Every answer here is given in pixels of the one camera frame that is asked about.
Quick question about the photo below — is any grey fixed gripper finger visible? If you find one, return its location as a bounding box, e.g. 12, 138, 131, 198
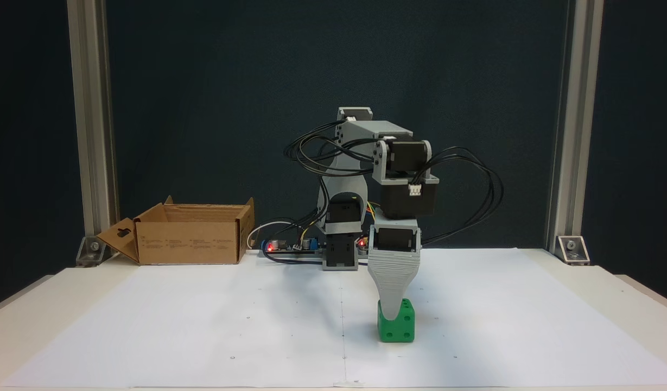
367, 252, 422, 322

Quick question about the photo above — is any green die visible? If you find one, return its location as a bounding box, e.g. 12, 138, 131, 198
377, 299, 416, 343

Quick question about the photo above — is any circuit board with blue parts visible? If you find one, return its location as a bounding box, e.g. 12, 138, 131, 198
259, 234, 324, 257

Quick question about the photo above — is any brown cardboard box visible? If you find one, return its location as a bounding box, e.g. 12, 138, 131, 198
97, 195, 256, 266

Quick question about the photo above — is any black cable on table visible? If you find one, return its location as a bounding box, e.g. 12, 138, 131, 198
263, 247, 326, 266

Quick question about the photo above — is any black wrist servo cable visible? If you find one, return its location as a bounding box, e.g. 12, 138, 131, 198
412, 147, 504, 245

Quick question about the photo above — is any white cable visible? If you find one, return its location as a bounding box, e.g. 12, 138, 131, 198
247, 222, 297, 249

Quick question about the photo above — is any black elbow servo cable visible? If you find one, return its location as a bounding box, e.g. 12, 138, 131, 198
284, 121, 378, 178

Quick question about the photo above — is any metal corner bracket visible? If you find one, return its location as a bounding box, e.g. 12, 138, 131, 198
75, 235, 107, 267
557, 235, 590, 265

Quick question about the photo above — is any aluminium frame post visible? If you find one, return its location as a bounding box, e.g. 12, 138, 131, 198
67, 0, 119, 239
545, 0, 604, 253

